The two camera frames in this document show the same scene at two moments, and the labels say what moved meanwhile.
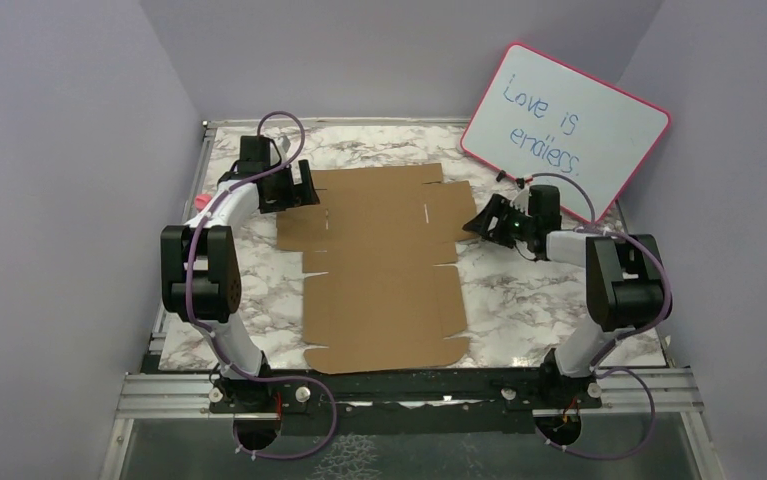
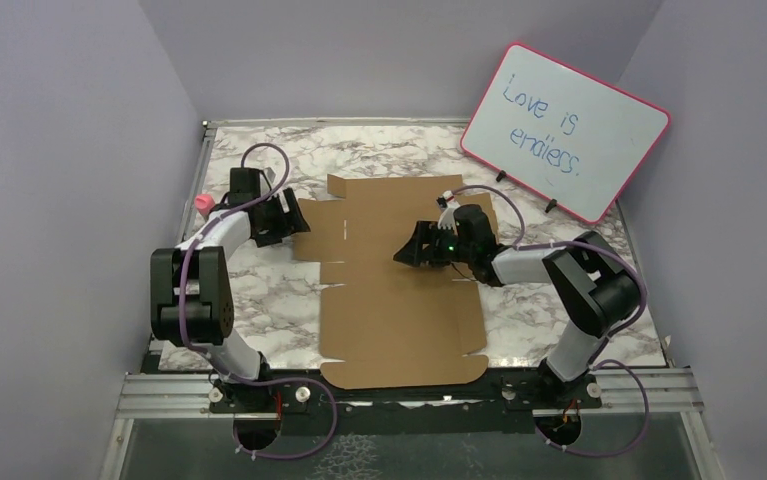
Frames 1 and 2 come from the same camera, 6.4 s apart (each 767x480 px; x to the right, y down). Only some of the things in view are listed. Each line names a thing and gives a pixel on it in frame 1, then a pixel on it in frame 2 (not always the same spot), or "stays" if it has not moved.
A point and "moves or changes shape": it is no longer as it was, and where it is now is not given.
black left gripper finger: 298,194 -> 270,229
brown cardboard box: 376,236 moves or changes shape
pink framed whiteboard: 544,115 stays
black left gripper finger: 308,186 -> 284,223
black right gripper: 497,206 -> 411,254
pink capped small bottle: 201,200 stays
